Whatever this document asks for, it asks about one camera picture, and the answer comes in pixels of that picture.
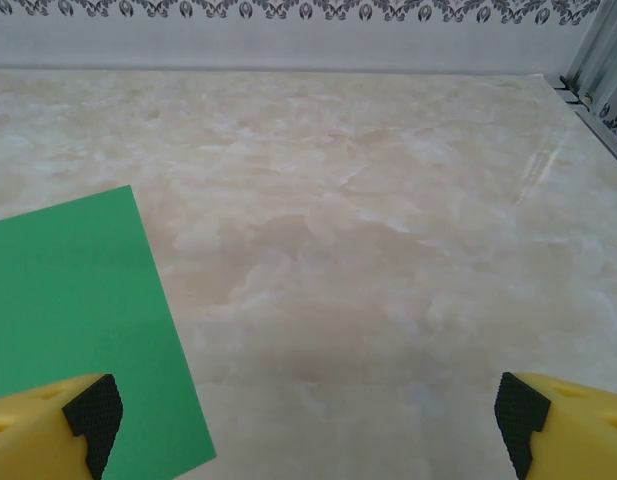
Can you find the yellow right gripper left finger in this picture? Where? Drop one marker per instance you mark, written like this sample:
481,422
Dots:
28,435

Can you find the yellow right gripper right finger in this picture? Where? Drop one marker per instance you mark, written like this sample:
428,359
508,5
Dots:
578,435

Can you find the green paper sheet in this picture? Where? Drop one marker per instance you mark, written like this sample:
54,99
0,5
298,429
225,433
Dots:
63,300

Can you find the aluminium side rail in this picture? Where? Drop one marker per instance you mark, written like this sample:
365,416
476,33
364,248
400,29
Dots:
605,127

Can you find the aluminium frame post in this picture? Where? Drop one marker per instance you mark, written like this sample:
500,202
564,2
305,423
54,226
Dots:
600,45

